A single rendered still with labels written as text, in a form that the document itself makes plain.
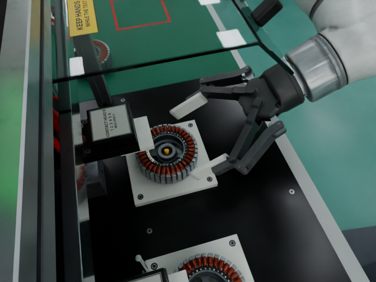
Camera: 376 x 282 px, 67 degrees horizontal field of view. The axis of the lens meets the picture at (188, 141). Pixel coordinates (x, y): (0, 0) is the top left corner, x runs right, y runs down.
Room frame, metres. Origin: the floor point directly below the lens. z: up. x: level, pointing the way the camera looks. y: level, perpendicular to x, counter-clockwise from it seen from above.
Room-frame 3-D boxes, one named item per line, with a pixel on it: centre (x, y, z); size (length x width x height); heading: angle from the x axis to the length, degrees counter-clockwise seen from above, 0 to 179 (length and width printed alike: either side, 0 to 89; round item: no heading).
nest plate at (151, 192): (0.27, 0.04, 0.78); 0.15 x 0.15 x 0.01; 16
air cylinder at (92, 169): (0.23, 0.18, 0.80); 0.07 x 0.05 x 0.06; 16
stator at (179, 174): (0.27, 0.04, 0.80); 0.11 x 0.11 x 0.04
